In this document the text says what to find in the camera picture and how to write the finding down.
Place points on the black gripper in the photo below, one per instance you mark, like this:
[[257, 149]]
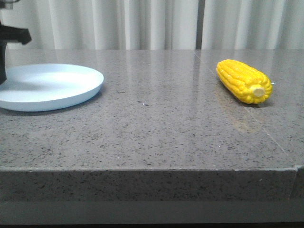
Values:
[[10, 35]]

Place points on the white pleated curtain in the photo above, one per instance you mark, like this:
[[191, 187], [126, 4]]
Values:
[[160, 24]]

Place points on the yellow corn cob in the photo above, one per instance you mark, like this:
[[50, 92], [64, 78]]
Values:
[[246, 83]]

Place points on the light blue round plate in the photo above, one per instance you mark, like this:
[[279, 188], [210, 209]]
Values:
[[46, 87]]

